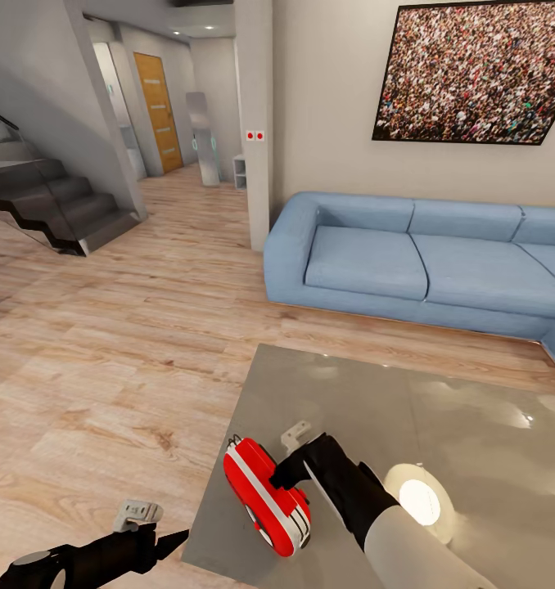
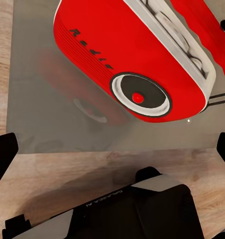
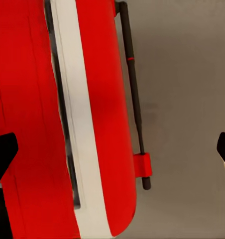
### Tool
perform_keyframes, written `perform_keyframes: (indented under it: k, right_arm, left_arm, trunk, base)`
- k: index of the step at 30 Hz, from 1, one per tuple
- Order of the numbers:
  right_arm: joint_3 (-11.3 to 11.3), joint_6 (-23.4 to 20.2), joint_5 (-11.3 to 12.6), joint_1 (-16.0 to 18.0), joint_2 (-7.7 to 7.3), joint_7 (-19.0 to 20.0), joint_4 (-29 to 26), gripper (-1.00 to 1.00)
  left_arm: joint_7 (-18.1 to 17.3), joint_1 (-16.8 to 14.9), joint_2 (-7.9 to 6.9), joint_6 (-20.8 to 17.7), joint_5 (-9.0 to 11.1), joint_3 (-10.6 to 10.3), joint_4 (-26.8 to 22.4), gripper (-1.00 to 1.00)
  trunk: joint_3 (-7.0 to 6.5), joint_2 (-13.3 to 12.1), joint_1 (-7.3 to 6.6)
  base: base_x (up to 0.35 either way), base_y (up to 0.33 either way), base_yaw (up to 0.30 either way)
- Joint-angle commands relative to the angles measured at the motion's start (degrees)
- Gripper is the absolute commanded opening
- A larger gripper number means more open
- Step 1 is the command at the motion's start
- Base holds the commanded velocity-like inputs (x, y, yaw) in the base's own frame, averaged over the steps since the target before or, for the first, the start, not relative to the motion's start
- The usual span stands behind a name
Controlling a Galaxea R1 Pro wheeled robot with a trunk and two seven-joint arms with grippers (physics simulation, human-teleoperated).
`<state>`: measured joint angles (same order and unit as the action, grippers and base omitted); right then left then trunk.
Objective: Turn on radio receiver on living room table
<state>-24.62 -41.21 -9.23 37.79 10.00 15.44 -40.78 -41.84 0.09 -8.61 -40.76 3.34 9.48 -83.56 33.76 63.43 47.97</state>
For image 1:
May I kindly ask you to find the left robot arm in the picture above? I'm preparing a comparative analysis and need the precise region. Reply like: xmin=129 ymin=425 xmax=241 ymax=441
xmin=0 ymin=499 xmax=189 ymax=589

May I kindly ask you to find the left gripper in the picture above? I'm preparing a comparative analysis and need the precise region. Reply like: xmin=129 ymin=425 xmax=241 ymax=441
xmin=93 ymin=524 xmax=189 ymax=589

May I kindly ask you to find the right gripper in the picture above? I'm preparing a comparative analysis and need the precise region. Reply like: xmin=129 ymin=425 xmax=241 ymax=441
xmin=269 ymin=446 xmax=311 ymax=491

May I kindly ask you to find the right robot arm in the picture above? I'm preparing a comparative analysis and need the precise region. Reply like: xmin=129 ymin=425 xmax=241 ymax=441
xmin=269 ymin=420 xmax=497 ymax=589

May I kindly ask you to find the radio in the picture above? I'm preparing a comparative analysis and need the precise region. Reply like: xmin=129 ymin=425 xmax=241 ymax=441
xmin=223 ymin=434 xmax=311 ymax=557

